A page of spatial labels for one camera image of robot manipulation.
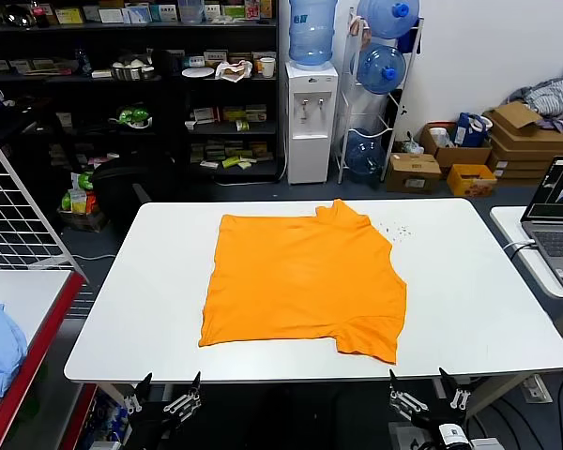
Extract black office chair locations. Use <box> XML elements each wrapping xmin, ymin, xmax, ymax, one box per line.
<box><xmin>91</xmin><ymin>157</ymin><xmax>179</xmax><ymax>235</ymax></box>

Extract white wire jug rack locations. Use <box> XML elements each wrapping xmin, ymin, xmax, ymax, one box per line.
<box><xmin>335</xmin><ymin>7</ymin><xmax>426</xmax><ymax>185</ymax></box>

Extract metal bowl with white buns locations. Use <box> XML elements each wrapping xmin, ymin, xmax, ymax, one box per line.
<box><xmin>110</xmin><ymin>59</ymin><xmax>156</xmax><ymax>82</ymax></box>

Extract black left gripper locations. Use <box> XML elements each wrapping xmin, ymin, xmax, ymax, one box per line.
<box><xmin>125</xmin><ymin>371</ymin><xmax>203</xmax><ymax>450</ymax></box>

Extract flat cardboard box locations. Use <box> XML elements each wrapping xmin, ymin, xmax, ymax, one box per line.
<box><xmin>486</xmin><ymin>148</ymin><xmax>555</xmax><ymax>172</ymax></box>
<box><xmin>495</xmin><ymin>167</ymin><xmax>553</xmax><ymax>182</ymax></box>

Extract grey open laptop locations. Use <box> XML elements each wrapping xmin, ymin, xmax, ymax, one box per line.
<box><xmin>520</xmin><ymin>156</ymin><xmax>563</xmax><ymax>288</ymax></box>

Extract red-edged white table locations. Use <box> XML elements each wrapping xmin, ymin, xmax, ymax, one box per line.
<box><xmin>0</xmin><ymin>269</ymin><xmax>88</xmax><ymax>450</ymax></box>

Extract yellow printed carton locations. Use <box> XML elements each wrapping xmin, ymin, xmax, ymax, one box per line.
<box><xmin>446</xmin><ymin>163</ymin><xmax>498</xmax><ymax>197</ymax></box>

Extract grey floor power socket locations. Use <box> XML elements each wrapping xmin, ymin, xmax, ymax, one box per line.
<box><xmin>523</xmin><ymin>376</ymin><xmax>554</xmax><ymax>403</ymax></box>

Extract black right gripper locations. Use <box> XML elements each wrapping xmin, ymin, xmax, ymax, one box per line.
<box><xmin>388</xmin><ymin>367</ymin><xmax>471</xmax><ymax>438</ymax></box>

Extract large white table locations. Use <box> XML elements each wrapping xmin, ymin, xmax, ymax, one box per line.
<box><xmin>63</xmin><ymin>196</ymin><xmax>563</xmax><ymax>385</ymax></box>

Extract white bowl of green items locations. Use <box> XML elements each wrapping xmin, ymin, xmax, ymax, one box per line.
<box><xmin>108</xmin><ymin>106</ymin><xmax>152</xmax><ymax>128</ymax></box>

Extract small white side table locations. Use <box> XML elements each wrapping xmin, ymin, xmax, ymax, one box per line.
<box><xmin>490</xmin><ymin>204</ymin><xmax>563</xmax><ymax>299</ymax></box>

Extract large blue water jug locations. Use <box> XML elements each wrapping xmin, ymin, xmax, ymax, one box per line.
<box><xmin>357</xmin><ymin>42</ymin><xmax>408</xmax><ymax>95</ymax></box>
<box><xmin>341</xmin><ymin>127</ymin><xmax>387</xmax><ymax>185</ymax></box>
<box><xmin>356</xmin><ymin>0</ymin><xmax>421</xmax><ymax>39</ymax></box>
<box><xmin>288</xmin><ymin>0</ymin><xmax>338</xmax><ymax>71</ymax></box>

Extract black shelving unit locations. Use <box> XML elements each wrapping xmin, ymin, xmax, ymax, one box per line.
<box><xmin>0</xmin><ymin>0</ymin><xmax>282</xmax><ymax>185</ymax></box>

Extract large cardboard box open flap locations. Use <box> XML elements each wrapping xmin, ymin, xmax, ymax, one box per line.
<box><xmin>481</xmin><ymin>100</ymin><xmax>563</xmax><ymax>151</ymax></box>

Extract blue printed carton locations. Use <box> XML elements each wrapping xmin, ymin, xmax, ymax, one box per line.
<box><xmin>77</xmin><ymin>386</ymin><xmax>132</xmax><ymax>450</ymax></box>

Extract closed cardboard box with label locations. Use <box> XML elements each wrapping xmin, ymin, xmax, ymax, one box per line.
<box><xmin>385</xmin><ymin>152</ymin><xmax>443</xmax><ymax>194</ymax></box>

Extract white water dispenser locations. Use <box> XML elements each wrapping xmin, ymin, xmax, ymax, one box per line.
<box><xmin>284</xmin><ymin>60</ymin><xmax>339</xmax><ymax>185</ymax></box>

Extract clear plastic container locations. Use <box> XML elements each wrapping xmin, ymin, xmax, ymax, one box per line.
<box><xmin>176</xmin><ymin>0</ymin><xmax>205</xmax><ymax>23</ymax></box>

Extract grey striped clothes pile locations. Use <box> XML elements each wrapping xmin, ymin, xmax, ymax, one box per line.
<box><xmin>506</xmin><ymin>78</ymin><xmax>563</xmax><ymax>130</ymax></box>

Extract white wire grid panel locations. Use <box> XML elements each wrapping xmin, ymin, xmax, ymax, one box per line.
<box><xmin>0</xmin><ymin>119</ymin><xmax>89</xmax><ymax>285</ymax></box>

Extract pink cloth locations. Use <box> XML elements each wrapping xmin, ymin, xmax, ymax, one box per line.
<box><xmin>348</xmin><ymin>12</ymin><xmax>373</xmax><ymax>48</ymax></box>

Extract orange t-shirt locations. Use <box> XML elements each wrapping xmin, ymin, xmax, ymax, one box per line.
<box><xmin>197</xmin><ymin>198</ymin><xmax>408</xmax><ymax>366</ymax></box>

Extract light blue cloth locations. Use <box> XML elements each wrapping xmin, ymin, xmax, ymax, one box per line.
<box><xmin>0</xmin><ymin>303</ymin><xmax>28</xmax><ymax>404</ymax></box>

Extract blue shopping bag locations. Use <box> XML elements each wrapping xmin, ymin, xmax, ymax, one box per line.
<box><xmin>455</xmin><ymin>111</ymin><xmax>494</xmax><ymax>147</ymax></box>

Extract white plastic bag with bread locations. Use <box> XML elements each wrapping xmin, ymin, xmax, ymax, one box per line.
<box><xmin>214</xmin><ymin>59</ymin><xmax>254</xmax><ymax>83</ymax></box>

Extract open cardboard box red rim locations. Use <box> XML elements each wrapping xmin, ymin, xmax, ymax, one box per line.
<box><xmin>419</xmin><ymin>122</ymin><xmax>493</xmax><ymax>175</ymax></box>

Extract basket of snack packs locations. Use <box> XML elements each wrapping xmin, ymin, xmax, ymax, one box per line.
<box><xmin>57</xmin><ymin>171</ymin><xmax>110</xmax><ymax>233</ymax></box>

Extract white laptop cable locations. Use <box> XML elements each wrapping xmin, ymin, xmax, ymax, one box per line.
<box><xmin>504</xmin><ymin>239</ymin><xmax>537</xmax><ymax>258</ymax></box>

